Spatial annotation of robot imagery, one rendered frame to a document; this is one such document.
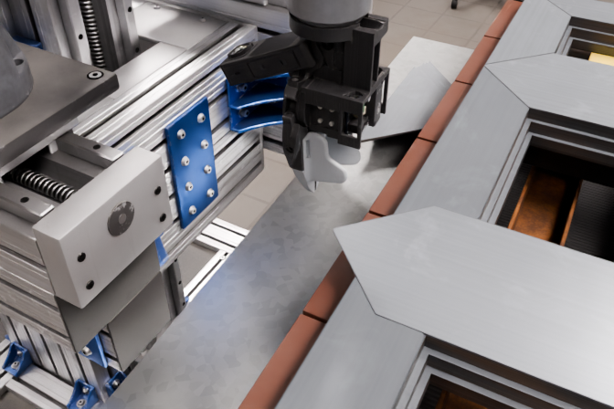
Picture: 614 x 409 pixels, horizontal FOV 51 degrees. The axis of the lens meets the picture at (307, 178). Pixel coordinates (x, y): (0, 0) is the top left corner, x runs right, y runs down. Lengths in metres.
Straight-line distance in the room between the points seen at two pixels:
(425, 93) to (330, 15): 0.72
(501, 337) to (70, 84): 0.48
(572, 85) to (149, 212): 0.67
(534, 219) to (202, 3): 0.61
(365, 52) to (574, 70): 0.57
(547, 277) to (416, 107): 0.57
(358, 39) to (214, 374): 0.46
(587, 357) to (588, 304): 0.07
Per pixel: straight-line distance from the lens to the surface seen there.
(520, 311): 0.68
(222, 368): 0.85
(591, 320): 0.70
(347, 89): 0.60
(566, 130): 0.98
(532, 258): 0.74
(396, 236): 0.73
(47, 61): 0.74
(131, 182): 0.62
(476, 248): 0.73
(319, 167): 0.66
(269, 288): 0.92
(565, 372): 0.65
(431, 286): 0.68
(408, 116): 1.19
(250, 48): 0.66
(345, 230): 0.73
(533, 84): 1.04
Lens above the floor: 1.37
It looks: 39 degrees down
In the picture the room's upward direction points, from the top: straight up
